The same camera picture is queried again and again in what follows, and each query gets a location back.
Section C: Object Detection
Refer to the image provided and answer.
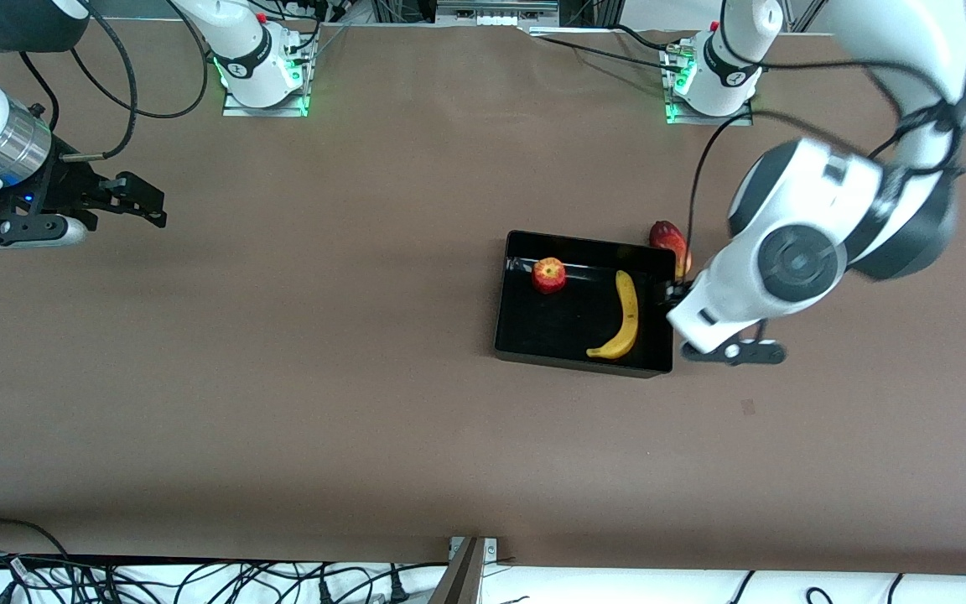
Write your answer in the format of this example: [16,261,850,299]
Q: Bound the yellow banana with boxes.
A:
[586,269,640,361]

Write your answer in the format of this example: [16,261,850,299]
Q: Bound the black plastic box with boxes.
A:
[492,230,677,379]

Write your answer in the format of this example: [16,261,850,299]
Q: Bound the red apple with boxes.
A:
[532,257,568,294]

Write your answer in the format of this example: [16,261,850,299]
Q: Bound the red yellow mango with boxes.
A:
[649,220,693,282]

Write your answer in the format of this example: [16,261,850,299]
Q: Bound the silver device with ports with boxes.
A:
[435,0,559,28]

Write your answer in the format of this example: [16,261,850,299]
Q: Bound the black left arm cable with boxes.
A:
[684,0,966,286]

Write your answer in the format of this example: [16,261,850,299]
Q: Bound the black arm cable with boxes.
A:
[18,0,207,162]
[684,0,966,286]

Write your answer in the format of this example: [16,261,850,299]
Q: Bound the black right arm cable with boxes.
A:
[18,0,207,162]

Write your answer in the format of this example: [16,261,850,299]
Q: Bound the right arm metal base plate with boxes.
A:
[221,42,311,118]

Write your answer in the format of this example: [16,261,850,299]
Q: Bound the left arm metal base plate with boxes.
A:
[665,46,754,127]

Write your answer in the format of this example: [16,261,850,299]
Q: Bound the black cable to base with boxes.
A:
[529,23,689,76]

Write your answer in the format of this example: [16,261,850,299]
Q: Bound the black looped cable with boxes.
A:
[0,518,73,581]

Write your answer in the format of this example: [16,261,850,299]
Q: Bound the metal table edge bracket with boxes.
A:
[428,535,501,604]

